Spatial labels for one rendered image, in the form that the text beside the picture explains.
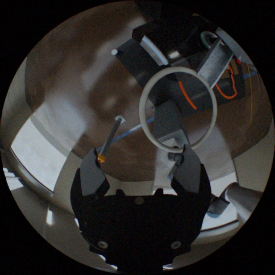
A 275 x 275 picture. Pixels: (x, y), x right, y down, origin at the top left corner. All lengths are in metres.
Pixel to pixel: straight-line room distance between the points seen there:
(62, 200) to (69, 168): 2.31
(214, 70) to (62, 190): 6.73
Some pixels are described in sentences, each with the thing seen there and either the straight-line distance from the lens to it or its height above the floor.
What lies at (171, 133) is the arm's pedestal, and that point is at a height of 0.85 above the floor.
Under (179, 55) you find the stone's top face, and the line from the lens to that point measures 0.79.
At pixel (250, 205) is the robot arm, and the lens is 0.28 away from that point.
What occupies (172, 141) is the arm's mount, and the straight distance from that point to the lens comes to 1.02.
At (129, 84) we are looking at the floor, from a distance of 1.67.
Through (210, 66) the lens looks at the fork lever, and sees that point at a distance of 0.60.
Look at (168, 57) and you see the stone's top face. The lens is 0.77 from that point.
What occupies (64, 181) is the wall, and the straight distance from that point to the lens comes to 6.25.
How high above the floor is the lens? 1.56
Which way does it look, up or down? 41 degrees down
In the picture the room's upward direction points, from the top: 166 degrees counter-clockwise
